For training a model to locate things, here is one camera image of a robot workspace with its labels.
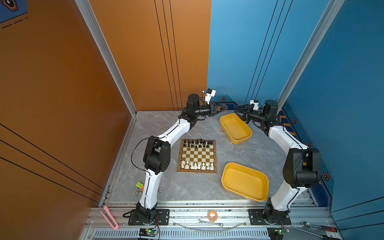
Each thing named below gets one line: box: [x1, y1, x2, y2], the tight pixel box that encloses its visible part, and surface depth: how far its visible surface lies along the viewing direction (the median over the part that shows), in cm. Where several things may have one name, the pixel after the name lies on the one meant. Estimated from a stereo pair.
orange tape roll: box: [207, 210, 218, 223], surface depth 76 cm
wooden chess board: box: [177, 139, 217, 174], surface depth 96 cm
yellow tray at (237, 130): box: [219, 113, 253, 145], surface depth 108 cm
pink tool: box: [100, 205, 120, 231], surface depth 75 cm
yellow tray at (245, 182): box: [221, 162, 269, 202], surface depth 86 cm
